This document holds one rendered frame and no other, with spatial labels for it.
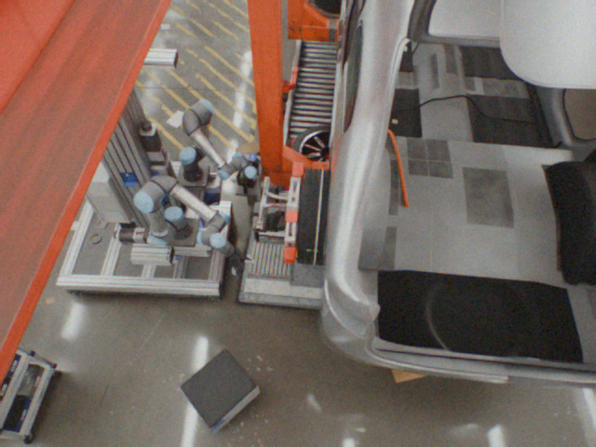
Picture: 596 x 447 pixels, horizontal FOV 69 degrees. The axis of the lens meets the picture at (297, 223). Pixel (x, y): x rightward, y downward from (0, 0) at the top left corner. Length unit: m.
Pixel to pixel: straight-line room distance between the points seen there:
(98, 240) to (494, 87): 3.65
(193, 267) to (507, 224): 2.32
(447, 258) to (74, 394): 2.79
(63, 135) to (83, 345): 3.35
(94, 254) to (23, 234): 3.42
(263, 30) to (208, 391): 2.25
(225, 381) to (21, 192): 2.69
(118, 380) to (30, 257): 3.22
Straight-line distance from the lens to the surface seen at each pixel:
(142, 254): 3.12
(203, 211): 2.50
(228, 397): 3.08
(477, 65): 4.52
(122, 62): 0.61
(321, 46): 5.32
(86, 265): 3.87
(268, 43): 2.63
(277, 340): 3.50
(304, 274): 3.46
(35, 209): 0.49
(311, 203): 2.67
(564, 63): 0.99
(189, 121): 2.80
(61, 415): 3.75
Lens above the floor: 3.35
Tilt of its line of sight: 58 degrees down
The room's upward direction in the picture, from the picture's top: 2 degrees clockwise
